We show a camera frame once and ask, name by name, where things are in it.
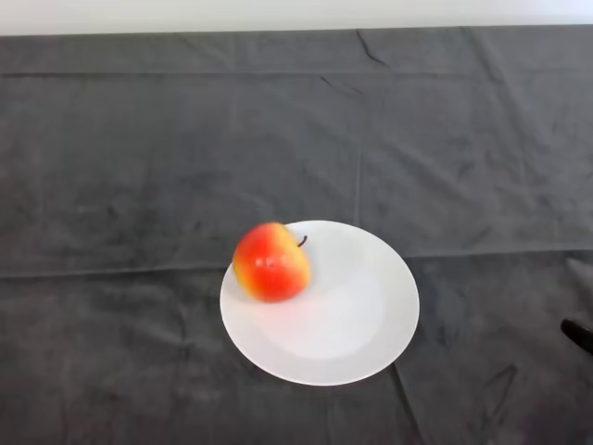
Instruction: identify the white round plate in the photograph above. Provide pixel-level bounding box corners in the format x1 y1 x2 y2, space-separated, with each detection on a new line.
220 220 421 387

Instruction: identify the red yellow apple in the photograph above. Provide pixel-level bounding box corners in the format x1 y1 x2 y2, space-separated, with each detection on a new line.
232 221 312 304

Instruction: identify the black table cloth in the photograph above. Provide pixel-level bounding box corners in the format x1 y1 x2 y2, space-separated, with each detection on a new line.
0 25 593 445

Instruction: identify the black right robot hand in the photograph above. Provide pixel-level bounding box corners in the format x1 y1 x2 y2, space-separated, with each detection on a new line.
560 318 593 357

